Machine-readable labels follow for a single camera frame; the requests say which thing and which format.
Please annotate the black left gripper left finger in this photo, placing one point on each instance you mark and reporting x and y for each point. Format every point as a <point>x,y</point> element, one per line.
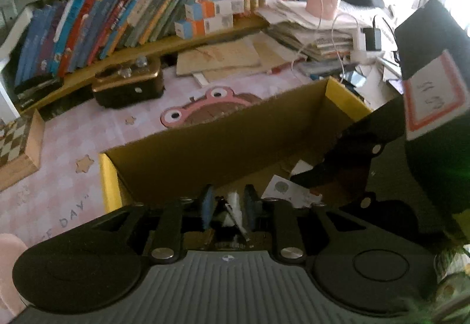
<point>176,220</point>

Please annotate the white staples box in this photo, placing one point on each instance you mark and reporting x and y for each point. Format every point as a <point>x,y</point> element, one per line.
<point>283,189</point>

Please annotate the yellow tape roll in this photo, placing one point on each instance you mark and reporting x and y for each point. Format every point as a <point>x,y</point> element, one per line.
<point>229,214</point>

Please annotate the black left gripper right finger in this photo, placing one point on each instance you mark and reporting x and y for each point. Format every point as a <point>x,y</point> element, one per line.
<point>273,226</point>

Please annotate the stack of papers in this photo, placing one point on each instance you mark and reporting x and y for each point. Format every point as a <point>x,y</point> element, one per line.
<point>292,33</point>

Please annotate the small white eraser box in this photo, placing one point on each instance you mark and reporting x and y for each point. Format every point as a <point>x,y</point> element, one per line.
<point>301,167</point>

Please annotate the dark brown wooden radio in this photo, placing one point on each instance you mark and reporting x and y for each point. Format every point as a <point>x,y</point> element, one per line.
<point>129,82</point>

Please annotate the pink plush pig toy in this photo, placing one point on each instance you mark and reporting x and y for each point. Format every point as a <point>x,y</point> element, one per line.
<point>11,248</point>

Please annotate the orange white medicine box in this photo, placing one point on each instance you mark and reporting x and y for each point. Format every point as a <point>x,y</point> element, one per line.
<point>208,17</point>

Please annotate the row of leaning books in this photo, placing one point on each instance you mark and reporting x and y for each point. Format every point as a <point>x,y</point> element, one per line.
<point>66,35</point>

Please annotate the yellow cardboard box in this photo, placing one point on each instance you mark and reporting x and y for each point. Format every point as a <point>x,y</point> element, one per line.
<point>179,161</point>

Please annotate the wooden chess board box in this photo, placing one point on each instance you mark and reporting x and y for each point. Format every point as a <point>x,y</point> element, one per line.
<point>21,145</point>

